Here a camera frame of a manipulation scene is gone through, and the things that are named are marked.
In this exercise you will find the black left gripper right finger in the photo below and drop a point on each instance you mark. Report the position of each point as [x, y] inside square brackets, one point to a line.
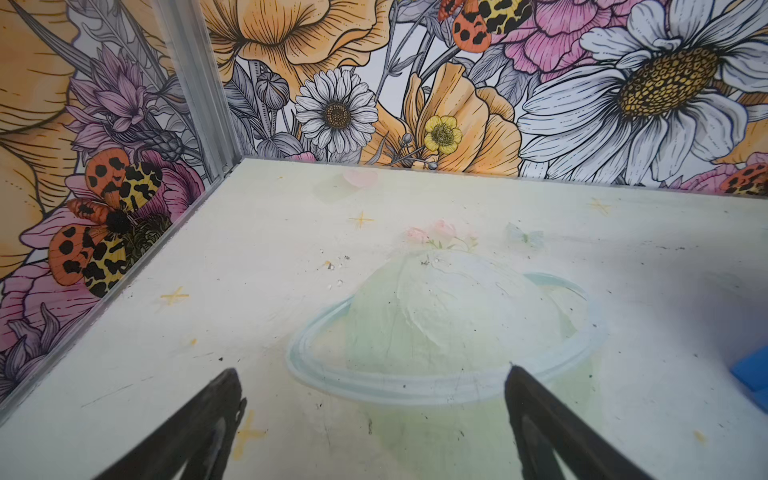
[547, 433]

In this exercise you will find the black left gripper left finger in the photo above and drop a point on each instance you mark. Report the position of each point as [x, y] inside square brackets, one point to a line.
[195, 442]

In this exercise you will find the blue plastic bin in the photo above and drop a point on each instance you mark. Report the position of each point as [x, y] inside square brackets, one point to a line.
[751, 372]

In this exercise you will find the aluminium corner post left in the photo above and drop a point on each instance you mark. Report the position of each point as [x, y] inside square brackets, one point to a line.
[187, 37]

